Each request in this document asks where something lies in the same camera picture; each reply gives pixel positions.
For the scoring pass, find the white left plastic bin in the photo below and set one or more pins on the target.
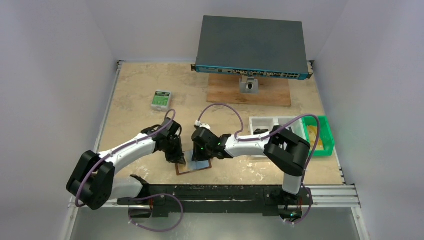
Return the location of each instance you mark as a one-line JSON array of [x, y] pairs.
[[262, 123]]

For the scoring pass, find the brown leather card holder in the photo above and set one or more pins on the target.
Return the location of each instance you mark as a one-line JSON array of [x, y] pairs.
[[191, 166]]

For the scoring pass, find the black cards in left bin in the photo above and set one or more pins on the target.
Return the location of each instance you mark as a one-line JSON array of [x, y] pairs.
[[259, 131]]

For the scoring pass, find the green white small box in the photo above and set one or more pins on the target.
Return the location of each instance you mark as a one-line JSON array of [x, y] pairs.
[[161, 101]]

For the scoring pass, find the grey camera on mount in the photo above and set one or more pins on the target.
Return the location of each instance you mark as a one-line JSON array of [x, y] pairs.
[[248, 85]]

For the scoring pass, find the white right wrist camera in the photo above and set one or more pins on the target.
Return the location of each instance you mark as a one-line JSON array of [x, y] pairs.
[[199, 124]]

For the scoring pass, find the yellow items in green bin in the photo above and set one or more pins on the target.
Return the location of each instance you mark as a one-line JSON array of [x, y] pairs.
[[312, 131]]

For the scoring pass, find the green plastic bin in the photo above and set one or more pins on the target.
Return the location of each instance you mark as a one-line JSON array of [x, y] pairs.
[[325, 134]]

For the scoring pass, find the brown wooden board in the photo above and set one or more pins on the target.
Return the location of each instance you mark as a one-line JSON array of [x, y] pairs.
[[224, 88]]

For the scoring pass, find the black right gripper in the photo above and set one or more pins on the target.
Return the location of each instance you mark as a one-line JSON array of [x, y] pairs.
[[199, 152]]

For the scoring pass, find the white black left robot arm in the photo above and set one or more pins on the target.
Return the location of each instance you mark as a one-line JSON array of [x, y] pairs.
[[93, 181]]

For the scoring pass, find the grey blue network switch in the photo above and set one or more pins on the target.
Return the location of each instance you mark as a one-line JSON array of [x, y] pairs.
[[252, 47]]

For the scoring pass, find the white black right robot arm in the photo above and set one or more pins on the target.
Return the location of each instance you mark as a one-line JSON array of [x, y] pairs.
[[288, 151]]

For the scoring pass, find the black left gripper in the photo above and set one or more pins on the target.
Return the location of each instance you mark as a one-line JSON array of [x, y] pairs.
[[174, 151]]

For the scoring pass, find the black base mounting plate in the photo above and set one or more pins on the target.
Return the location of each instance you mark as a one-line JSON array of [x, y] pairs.
[[266, 200]]

